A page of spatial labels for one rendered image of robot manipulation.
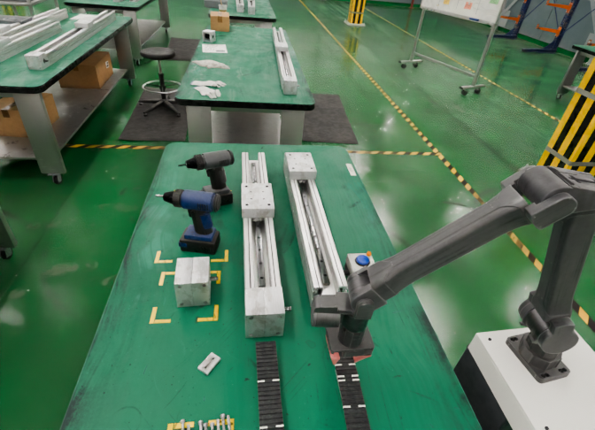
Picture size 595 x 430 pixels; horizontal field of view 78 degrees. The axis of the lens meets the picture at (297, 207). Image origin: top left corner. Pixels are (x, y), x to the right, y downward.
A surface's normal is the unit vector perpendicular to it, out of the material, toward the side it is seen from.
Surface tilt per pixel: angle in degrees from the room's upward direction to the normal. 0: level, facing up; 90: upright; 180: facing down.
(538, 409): 5
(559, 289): 90
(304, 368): 0
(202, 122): 90
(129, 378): 0
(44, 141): 90
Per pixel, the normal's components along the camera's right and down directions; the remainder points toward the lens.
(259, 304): 0.08, -0.81
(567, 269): -0.04, 0.57
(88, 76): 0.17, 0.59
